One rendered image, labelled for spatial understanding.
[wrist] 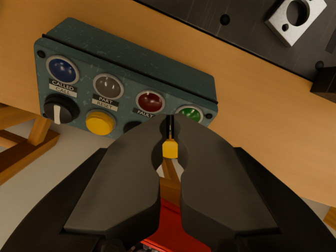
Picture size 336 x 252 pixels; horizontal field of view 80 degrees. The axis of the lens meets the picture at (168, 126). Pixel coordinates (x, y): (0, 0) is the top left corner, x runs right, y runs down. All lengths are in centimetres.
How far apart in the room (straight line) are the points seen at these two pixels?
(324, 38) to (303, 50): 3
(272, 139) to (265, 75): 8
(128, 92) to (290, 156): 22
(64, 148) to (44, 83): 106
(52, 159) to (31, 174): 14
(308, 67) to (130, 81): 21
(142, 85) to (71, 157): 111
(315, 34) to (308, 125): 10
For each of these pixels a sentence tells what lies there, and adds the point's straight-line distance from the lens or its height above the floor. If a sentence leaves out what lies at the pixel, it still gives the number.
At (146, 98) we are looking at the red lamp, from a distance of 16.
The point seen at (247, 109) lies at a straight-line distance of 25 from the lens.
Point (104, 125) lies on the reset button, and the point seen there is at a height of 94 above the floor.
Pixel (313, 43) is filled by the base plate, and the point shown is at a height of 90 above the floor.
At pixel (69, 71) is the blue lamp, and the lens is 17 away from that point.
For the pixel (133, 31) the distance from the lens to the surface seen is 22.
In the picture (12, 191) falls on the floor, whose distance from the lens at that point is 146.
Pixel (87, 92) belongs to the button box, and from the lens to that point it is 18.
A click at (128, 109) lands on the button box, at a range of 18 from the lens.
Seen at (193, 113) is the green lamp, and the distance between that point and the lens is 17.
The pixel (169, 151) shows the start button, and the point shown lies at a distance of 19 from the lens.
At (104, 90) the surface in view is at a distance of 17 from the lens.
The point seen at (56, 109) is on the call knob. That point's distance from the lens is 19.
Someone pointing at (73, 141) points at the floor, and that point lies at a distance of 122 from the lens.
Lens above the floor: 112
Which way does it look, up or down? 76 degrees down
